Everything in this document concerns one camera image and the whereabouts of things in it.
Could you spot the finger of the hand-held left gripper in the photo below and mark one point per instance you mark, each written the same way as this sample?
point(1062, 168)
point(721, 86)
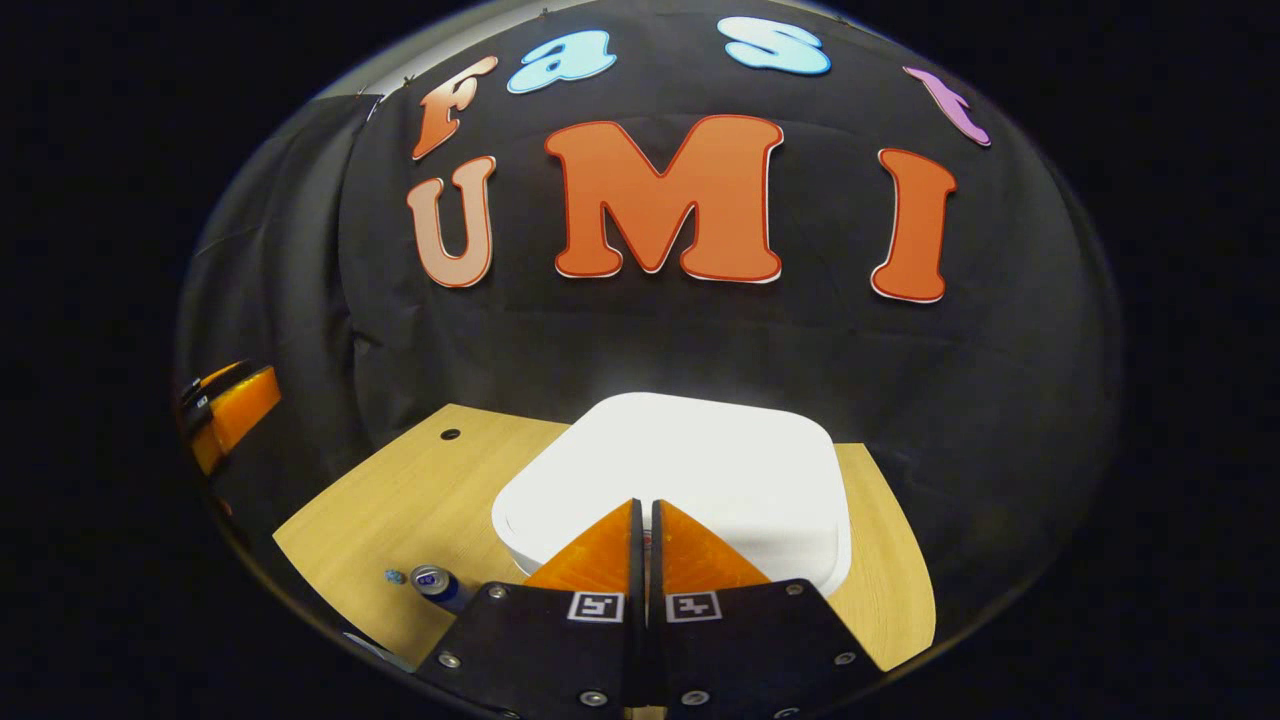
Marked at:
point(240, 410)
point(225, 377)

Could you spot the white desktop garbage bin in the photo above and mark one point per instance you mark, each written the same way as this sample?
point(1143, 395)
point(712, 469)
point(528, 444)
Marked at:
point(700, 460)

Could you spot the wooden desktop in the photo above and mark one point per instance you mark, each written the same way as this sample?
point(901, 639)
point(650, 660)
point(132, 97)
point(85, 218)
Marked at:
point(420, 500)

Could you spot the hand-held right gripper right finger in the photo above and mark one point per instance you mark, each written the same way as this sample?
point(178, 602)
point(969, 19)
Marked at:
point(750, 650)

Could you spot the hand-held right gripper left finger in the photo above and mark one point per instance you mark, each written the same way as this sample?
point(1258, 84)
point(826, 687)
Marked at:
point(545, 650)

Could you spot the blue pop can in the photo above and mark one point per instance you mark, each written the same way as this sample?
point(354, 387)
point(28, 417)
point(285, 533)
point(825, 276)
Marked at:
point(435, 582)

